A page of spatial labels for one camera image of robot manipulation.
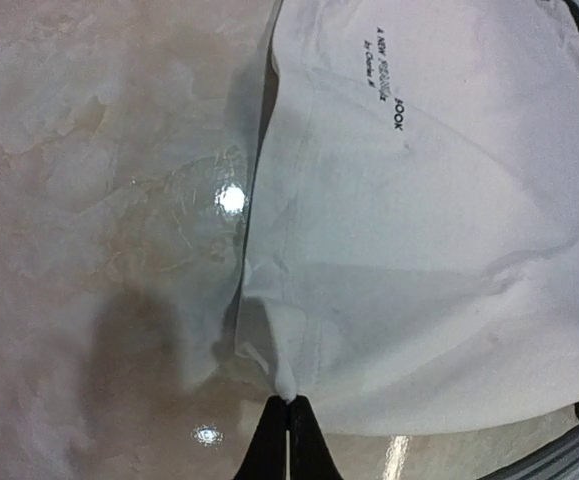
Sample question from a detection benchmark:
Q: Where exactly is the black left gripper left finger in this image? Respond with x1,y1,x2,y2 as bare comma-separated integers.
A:
233,396,289,480

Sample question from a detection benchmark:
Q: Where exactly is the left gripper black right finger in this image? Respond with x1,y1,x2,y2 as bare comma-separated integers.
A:
288,395,343,480

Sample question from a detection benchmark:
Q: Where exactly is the white garment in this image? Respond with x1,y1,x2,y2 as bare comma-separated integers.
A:
235,1,579,436

